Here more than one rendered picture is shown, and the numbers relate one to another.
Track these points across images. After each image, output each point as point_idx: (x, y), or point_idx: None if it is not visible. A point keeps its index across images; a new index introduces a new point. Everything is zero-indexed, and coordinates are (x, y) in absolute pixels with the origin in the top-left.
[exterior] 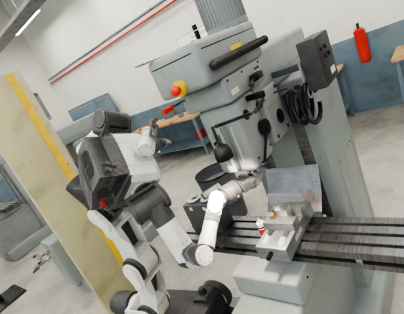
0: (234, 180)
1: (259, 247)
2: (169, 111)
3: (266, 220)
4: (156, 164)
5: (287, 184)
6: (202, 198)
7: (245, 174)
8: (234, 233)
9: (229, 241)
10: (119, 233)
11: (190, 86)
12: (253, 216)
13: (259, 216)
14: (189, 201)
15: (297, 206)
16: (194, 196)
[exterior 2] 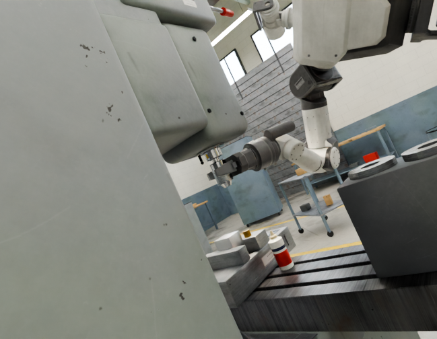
0: (244, 145)
1: (281, 227)
2: (226, 16)
3: (258, 231)
4: (293, 46)
5: None
6: (387, 158)
7: (227, 157)
8: (353, 257)
9: (359, 245)
10: None
11: None
12: (314, 294)
13: (298, 295)
14: None
15: (207, 255)
16: (435, 143)
